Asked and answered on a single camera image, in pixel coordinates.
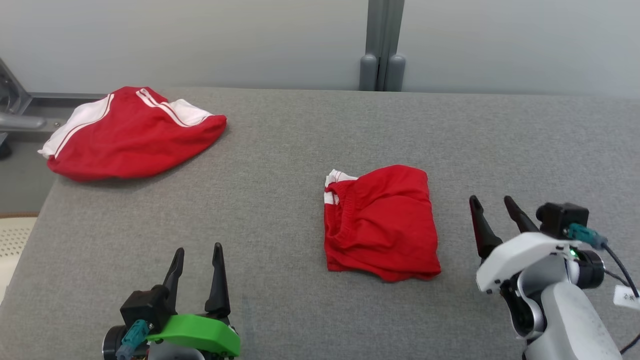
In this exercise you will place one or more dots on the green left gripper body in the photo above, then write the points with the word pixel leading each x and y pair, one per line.
pixel 200 332

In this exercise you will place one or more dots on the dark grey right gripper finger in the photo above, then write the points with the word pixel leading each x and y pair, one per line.
pixel 484 235
pixel 520 220

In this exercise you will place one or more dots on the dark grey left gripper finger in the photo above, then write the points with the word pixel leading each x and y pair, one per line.
pixel 175 272
pixel 218 295

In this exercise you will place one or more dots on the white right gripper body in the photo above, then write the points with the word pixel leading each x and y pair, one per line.
pixel 520 252

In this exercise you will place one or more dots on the red shorts with white stripes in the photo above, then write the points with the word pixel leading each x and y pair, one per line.
pixel 385 225

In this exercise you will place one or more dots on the red basketball jersey number 23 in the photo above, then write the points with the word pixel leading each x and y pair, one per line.
pixel 130 140

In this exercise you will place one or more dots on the white paper label tag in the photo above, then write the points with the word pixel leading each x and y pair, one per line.
pixel 627 297

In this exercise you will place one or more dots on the cream perforated laundry basket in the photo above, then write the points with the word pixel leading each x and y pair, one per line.
pixel 15 245

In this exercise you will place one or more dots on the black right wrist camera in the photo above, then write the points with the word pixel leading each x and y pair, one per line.
pixel 560 217

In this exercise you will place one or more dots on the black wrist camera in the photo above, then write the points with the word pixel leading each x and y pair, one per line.
pixel 560 217
pixel 145 305

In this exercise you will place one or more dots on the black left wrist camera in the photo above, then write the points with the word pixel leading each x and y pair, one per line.
pixel 145 305

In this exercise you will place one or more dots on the black frame foot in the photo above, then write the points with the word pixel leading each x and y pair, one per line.
pixel 4 150

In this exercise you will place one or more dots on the grey double metal partition post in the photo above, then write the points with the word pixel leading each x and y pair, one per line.
pixel 382 45

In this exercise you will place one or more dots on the grey metal frame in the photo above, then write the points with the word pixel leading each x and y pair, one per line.
pixel 20 120

